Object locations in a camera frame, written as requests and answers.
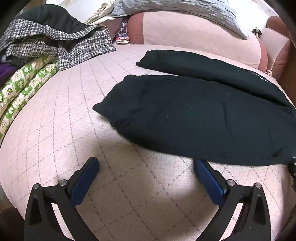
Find grey quilted blanket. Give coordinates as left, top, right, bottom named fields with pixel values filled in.
left=110, top=0, right=250, bottom=39

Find brown pink armrest cushion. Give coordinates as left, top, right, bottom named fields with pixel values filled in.
left=261, top=16, right=292, bottom=80

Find pink quilted sofa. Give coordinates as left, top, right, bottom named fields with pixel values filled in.
left=0, top=9, right=296, bottom=241

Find cream cord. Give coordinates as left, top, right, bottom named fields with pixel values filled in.
left=287, top=29, right=296, bottom=48

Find beige cloth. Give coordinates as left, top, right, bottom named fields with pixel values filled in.
left=84, top=2, right=116, bottom=25

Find black garment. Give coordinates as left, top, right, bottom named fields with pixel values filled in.
left=14, top=5, right=96, bottom=35

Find houndstooth coat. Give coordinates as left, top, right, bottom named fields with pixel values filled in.
left=0, top=18, right=116, bottom=70

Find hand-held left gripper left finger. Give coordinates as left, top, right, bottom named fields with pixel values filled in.
left=24, top=157, right=100, bottom=241

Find black pants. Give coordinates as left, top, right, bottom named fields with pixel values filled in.
left=92, top=49, right=296, bottom=167

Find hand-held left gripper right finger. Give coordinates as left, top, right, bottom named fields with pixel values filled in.
left=195, top=159, right=275, bottom=241

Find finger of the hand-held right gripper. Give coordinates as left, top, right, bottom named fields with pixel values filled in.
left=287, top=162, right=296, bottom=184

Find colourful snack packet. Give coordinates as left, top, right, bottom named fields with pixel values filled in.
left=116, top=20, right=130, bottom=45

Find green frog printed blanket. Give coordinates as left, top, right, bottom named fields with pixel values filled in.
left=0, top=55, right=60, bottom=142

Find pink sofa back cushion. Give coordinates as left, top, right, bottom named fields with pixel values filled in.
left=127, top=10, right=268, bottom=71

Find purple cloth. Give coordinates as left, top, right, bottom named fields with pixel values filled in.
left=0, top=62, right=17, bottom=88

